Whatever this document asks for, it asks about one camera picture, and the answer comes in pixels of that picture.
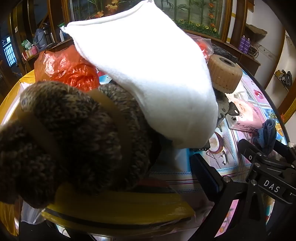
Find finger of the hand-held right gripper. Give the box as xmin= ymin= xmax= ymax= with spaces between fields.
xmin=274 ymin=139 xmax=296 ymax=161
xmin=238 ymin=138 xmax=288 ymax=168

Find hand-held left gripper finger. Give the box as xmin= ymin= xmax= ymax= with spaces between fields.
xmin=190 ymin=153 xmax=266 ymax=241

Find blue cloth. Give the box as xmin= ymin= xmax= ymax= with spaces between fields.
xmin=252 ymin=119 xmax=277 ymax=155

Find pink packet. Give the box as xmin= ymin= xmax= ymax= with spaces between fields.
xmin=227 ymin=101 xmax=264 ymax=133

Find yellow cardboard box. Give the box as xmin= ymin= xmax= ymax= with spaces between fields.
xmin=0 ymin=71 xmax=196 ymax=237

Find white cloth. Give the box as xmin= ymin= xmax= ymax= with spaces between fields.
xmin=62 ymin=0 xmax=219 ymax=149

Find brown knitted hat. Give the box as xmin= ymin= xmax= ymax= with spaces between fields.
xmin=0 ymin=81 xmax=162 ymax=209

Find printed tablecloth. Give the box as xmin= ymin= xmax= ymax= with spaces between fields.
xmin=148 ymin=32 xmax=290 ymax=241

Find grey metal part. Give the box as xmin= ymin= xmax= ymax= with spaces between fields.
xmin=215 ymin=92 xmax=240 ymax=131

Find tan ribbed roll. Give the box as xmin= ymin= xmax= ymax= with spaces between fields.
xmin=206 ymin=54 xmax=243 ymax=94

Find black mesh item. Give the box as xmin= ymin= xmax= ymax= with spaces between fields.
xmin=211 ymin=44 xmax=239 ymax=65

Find purple bottles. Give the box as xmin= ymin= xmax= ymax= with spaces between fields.
xmin=238 ymin=35 xmax=252 ymax=55

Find aquarium with plants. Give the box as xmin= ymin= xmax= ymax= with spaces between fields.
xmin=65 ymin=0 xmax=228 ymax=39

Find orange plastic bag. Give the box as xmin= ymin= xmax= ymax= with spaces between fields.
xmin=34 ymin=45 xmax=100 ymax=93

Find grey thermal pot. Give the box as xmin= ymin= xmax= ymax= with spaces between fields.
xmin=34 ymin=23 xmax=55 ymax=51

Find barred window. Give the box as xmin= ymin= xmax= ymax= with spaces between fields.
xmin=2 ymin=36 xmax=18 ymax=68

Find wall shelf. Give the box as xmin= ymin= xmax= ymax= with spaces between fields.
xmin=274 ymin=69 xmax=293 ymax=92

